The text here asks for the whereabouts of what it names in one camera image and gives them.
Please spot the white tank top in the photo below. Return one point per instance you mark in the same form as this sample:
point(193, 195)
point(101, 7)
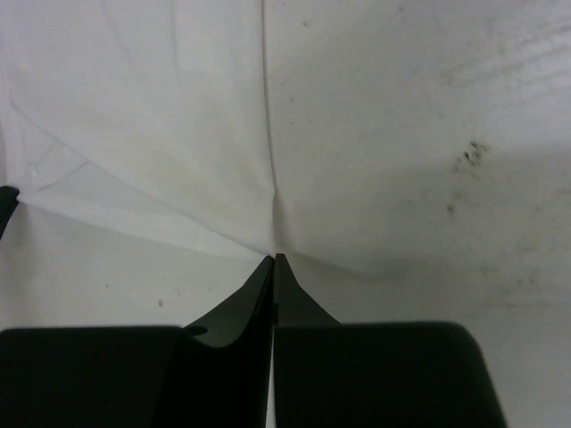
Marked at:
point(146, 117)

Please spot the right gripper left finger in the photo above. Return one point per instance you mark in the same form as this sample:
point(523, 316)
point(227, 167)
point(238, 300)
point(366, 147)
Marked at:
point(211, 373)

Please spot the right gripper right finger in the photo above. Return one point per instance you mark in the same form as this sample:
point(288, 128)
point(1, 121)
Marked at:
point(404, 374)

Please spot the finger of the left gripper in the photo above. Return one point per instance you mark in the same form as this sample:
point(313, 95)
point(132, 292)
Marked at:
point(8, 204)

